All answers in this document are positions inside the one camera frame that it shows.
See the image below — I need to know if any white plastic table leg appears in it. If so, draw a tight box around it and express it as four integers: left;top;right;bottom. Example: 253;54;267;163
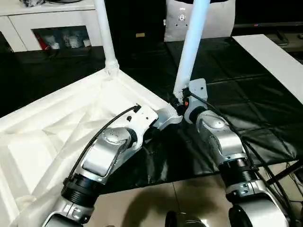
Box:
94;0;121;79
172;0;212;103

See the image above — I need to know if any white plastic table top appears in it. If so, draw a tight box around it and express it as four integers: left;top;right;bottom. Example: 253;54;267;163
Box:
0;67;183;227

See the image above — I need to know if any grey cushion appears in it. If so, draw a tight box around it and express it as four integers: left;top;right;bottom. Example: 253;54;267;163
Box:
164;0;235;43

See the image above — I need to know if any black cabinet with gold label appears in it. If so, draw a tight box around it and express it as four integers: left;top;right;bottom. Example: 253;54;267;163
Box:
104;0;168;69

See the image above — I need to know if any black bar with red light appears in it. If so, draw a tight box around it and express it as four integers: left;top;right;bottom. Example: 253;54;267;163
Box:
234;21;303;29

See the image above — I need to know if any black stand leg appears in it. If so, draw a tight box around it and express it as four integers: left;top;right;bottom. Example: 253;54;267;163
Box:
267;160;301;188

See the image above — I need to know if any white sideboard with glass doors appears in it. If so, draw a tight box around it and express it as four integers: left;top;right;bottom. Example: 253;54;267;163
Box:
0;3;107;53

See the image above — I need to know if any red bottle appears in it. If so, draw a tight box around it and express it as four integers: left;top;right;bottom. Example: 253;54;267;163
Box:
35;34;48;51

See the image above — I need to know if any grey crumpled cloth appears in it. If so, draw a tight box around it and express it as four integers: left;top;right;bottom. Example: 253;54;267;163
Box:
20;0;45;8

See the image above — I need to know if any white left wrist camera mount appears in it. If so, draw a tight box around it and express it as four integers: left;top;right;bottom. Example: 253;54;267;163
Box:
127;103;159;152

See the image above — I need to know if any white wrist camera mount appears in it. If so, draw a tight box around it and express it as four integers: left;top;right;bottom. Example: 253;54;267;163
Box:
127;103;159;152
186;79;209;124

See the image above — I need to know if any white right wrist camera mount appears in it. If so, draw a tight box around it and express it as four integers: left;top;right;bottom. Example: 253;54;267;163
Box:
186;79;209;124

